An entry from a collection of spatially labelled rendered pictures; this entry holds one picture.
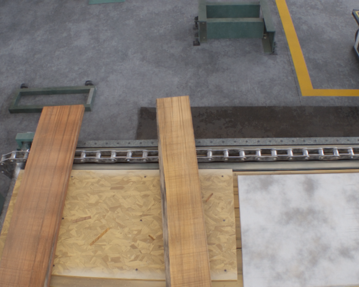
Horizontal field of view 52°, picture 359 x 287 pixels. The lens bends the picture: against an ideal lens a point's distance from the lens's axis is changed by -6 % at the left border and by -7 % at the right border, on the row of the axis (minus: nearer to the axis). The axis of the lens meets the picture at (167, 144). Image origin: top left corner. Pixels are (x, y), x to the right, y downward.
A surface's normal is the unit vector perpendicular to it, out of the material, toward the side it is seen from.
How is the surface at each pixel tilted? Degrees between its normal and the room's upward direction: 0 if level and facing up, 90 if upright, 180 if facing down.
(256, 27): 90
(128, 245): 0
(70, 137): 0
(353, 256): 0
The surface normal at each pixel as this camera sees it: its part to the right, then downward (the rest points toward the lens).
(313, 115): -0.08, -0.62
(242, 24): -0.04, 0.78
